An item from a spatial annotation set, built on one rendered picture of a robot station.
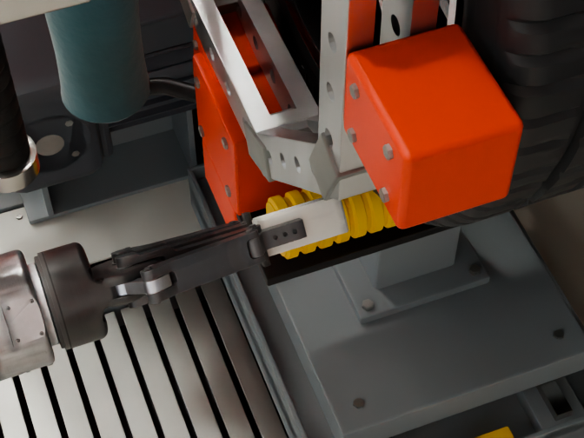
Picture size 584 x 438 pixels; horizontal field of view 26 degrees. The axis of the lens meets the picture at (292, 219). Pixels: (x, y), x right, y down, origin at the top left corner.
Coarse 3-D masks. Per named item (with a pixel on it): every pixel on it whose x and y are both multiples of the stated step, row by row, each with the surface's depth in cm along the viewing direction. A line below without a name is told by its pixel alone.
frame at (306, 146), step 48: (192, 0) 116; (240, 0) 116; (336, 0) 74; (384, 0) 79; (432, 0) 74; (336, 48) 77; (240, 96) 108; (288, 96) 109; (336, 96) 80; (288, 144) 96; (336, 144) 83; (336, 192) 86
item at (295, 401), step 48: (192, 192) 164; (528, 240) 155; (240, 288) 151; (288, 336) 149; (288, 384) 145; (576, 384) 145; (288, 432) 147; (432, 432) 142; (480, 432) 142; (528, 432) 142; (576, 432) 142
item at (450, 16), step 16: (288, 0) 117; (304, 0) 116; (320, 0) 116; (448, 0) 85; (304, 16) 115; (320, 16) 115; (448, 16) 81; (304, 32) 115; (320, 32) 114; (320, 48) 113
